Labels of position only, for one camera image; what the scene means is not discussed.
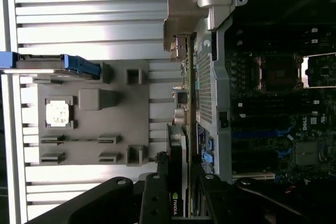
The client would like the black expansion slot blue latch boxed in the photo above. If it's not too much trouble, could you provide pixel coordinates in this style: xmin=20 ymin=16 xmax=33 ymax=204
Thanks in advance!
xmin=232 ymin=147 xmax=292 ymax=159

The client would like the grey parts rack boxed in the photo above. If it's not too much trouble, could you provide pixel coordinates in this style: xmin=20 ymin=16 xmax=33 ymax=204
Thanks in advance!
xmin=33 ymin=60 xmax=151 ymax=167

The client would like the green RAM stick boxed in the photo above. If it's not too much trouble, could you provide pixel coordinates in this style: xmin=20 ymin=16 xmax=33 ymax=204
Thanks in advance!
xmin=41 ymin=136 xmax=121 ymax=143

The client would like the green motherboard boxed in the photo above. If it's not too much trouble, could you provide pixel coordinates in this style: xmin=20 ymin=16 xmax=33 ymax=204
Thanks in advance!
xmin=230 ymin=29 xmax=336 ymax=183

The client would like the open black PC case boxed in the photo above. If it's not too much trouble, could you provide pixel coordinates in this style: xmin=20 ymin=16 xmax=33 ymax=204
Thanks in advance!
xmin=193 ymin=0 xmax=336 ymax=224

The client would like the silver CPU chip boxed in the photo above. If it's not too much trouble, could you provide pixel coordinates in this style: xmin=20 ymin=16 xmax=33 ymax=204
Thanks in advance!
xmin=46 ymin=100 xmax=71 ymax=127

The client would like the CPU socket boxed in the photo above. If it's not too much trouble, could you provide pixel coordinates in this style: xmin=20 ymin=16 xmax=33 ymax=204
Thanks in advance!
xmin=253 ymin=55 xmax=302 ymax=91

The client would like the blue disk caddy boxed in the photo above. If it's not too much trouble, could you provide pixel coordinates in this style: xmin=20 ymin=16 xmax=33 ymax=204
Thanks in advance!
xmin=0 ymin=50 xmax=102 ymax=80

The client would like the metal socket cover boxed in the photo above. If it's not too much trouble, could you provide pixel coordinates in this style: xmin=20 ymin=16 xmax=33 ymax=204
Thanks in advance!
xmin=303 ymin=54 xmax=336 ymax=89

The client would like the silver hard disk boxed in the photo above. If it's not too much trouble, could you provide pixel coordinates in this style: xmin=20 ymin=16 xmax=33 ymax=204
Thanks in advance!
xmin=15 ymin=53 xmax=92 ymax=79

